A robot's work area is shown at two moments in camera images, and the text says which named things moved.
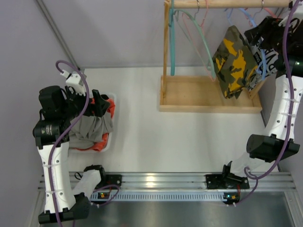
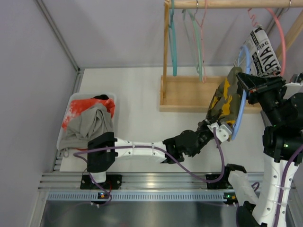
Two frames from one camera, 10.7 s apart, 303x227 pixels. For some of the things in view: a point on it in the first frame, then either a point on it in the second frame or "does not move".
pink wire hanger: x=210 y=74 to x=203 y=65
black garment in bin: x=104 y=96 does not move
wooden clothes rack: x=202 y=94 does not move
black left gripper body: x=96 y=103 to x=206 y=130
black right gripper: x=264 y=27 to x=264 y=87
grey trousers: x=89 y=129 does not move
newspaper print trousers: x=267 y=60 does not move
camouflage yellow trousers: x=235 y=63 to x=225 y=104
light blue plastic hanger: x=263 y=70 to x=241 y=111
